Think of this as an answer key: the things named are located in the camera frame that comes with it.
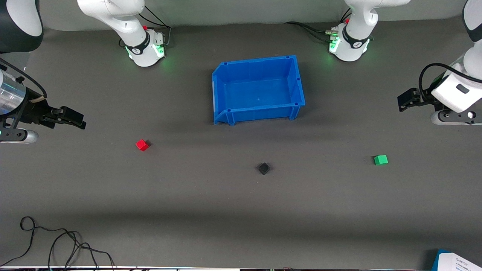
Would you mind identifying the blue plastic bin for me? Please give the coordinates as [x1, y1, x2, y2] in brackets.
[212, 55, 306, 126]

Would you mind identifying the thin black loose cable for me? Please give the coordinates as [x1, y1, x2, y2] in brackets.
[0, 216, 81, 266]
[48, 230, 116, 271]

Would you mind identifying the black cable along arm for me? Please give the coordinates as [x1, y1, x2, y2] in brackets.
[0, 58, 48, 101]
[418, 62, 482, 110]

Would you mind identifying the blue white box corner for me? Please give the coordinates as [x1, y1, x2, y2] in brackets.
[431, 248, 482, 271]

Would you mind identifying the black base cable bundle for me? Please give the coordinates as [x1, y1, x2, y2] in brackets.
[284, 8, 352, 44]
[119, 5, 172, 49]

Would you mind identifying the dark grey table mat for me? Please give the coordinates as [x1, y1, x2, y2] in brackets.
[0, 17, 482, 270]

